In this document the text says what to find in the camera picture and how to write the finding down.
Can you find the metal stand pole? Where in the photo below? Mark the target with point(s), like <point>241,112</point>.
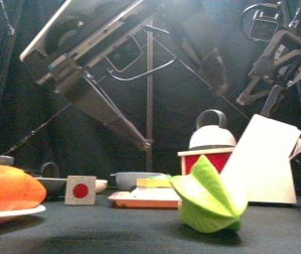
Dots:
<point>149,99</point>

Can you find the white toy knife block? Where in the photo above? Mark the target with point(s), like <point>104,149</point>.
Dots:
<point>268,162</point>

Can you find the white plate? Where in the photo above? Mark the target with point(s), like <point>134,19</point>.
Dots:
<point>7,215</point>

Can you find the grey toy pot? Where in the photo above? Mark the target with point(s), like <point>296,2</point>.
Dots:
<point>132,180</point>

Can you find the yellow toy block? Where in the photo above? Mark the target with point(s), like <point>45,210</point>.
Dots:
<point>153,182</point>

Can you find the orange toy fruit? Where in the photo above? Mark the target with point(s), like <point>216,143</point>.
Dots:
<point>7,188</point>

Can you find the white cube with red dot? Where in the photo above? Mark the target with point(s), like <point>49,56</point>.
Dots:
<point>80,190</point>

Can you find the green toy star fruit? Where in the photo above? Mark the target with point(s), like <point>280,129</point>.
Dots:
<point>205,201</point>

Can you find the red wooden toy stove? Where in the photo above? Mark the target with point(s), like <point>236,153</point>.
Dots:
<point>191,162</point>

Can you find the small white bowl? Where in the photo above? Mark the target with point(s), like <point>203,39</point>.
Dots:
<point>100,186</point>

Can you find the pink toy tray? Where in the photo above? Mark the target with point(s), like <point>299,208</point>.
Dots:
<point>143,199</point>

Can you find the white toy kettle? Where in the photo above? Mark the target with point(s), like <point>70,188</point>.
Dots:
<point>210,136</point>

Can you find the dark grey toy pan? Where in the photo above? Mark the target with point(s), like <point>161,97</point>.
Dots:
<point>51,183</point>

